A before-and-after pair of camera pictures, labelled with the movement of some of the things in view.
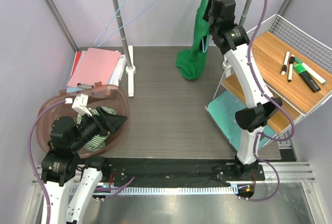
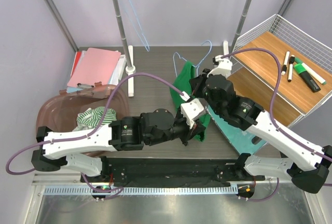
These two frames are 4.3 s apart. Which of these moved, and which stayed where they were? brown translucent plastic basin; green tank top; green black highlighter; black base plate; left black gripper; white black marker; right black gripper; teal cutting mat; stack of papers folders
Moved: right black gripper; left black gripper; green tank top; teal cutting mat
Stayed: black base plate; white black marker; brown translucent plastic basin; green black highlighter; stack of papers folders
